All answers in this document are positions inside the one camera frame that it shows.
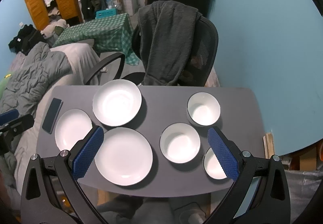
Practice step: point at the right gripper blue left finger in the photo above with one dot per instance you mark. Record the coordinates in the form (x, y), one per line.
(84, 151)

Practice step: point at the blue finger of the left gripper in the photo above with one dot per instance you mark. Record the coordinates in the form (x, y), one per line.
(19, 125)
(8, 116)

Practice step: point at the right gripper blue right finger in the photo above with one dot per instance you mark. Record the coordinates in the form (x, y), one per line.
(224, 150)

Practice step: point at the white bowl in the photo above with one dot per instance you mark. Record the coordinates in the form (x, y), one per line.
(203, 109)
(212, 166)
(179, 143)

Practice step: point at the large white plate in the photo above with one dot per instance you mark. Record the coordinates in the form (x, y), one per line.
(125, 157)

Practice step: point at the black smartphone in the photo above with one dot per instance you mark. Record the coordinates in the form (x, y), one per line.
(51, 115)

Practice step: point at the grey quilted blanket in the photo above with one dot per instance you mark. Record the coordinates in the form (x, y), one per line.
(27, 86)

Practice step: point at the green pillow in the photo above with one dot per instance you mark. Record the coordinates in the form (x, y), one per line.
(3, 83)

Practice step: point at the black clothes pile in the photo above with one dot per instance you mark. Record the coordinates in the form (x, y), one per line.
(26, 39)

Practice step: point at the black mesh office chair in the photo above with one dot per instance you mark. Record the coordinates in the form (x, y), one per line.
(198, 72)

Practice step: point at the green checkered tablecloth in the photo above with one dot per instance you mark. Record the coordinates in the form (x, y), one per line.
(110, 34)

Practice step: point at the teal storage crate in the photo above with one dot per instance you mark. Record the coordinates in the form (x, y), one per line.
(106, 13)

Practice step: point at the dark grey fleece robe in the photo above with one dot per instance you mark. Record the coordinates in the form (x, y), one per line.
(167, 31)

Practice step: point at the wooden board by wall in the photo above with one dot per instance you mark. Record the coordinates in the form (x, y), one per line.
(268, 143)

